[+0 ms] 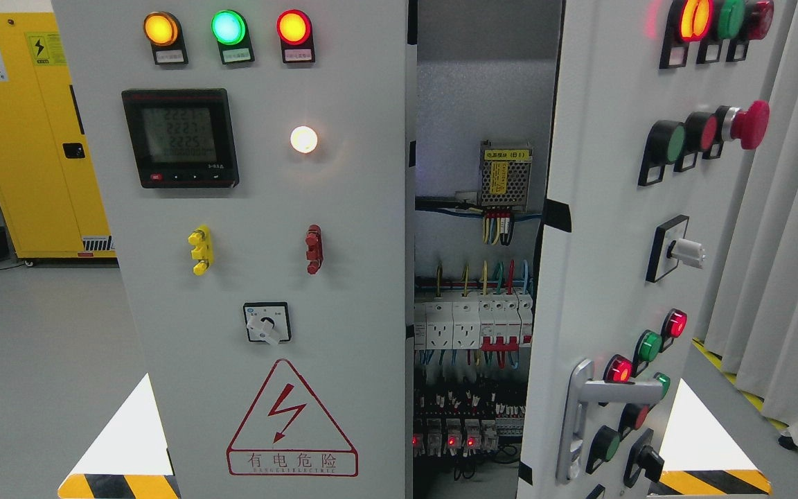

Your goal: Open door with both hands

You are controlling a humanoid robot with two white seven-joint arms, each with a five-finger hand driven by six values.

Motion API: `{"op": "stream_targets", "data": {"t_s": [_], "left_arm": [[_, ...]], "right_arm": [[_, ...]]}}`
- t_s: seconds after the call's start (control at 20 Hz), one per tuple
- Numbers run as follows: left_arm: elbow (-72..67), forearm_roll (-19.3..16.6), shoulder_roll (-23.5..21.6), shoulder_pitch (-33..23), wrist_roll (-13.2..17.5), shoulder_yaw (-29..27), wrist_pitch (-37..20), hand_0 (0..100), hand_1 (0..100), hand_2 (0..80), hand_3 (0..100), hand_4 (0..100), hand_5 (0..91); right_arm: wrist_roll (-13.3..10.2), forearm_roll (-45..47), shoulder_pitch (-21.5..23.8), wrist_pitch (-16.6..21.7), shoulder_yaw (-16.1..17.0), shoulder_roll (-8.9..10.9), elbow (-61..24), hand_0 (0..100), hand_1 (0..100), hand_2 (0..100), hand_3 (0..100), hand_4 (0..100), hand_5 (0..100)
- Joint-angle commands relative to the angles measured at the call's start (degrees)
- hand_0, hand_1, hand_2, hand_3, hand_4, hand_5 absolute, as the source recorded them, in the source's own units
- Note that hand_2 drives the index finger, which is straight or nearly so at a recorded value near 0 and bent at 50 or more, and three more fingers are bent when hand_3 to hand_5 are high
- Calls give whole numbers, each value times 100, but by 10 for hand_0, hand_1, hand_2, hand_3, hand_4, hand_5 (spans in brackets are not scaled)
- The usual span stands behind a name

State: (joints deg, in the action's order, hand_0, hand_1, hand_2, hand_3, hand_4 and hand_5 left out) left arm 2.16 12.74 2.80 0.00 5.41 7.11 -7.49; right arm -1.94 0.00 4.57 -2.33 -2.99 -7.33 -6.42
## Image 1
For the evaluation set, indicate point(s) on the grey cabinet door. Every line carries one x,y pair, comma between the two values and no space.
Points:
349,320
633,146

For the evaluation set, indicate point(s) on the red indicator light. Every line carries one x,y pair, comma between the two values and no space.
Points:
294,29

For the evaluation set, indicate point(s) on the red terminal post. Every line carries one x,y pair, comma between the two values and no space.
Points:
314,251

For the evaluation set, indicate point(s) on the yellow terminal post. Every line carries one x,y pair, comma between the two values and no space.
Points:
202,252

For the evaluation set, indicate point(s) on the black digital power meter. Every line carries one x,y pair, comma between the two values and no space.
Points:
182,138

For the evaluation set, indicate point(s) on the white rotary selector switch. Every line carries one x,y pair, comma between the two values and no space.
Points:
267,322

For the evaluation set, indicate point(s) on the white right door selector switch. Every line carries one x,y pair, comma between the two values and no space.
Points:
671,248

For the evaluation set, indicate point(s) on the metal mesh power supply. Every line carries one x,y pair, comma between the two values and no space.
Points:
504,170

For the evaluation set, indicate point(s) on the white socket breaker row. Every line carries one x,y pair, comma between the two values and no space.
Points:
493,322

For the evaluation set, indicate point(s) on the relay terminal block row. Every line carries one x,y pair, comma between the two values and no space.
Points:
466,419

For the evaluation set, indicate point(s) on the white glowing indicator light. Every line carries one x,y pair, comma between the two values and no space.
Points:
304,139

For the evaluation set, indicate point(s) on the silver door handle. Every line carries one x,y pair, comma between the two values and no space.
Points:
583,390

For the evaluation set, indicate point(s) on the red emergency stop button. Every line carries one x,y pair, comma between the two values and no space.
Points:
749,126

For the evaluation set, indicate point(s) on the red electric danger sticker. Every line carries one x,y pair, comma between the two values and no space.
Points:
288,431

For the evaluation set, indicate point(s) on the yellow indicator light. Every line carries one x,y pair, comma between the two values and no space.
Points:
163,31

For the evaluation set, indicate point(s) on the yellow safety storage cabinet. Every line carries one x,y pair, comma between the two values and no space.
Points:
48,189

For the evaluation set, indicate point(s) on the green indicator light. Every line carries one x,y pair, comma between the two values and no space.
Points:
229,28

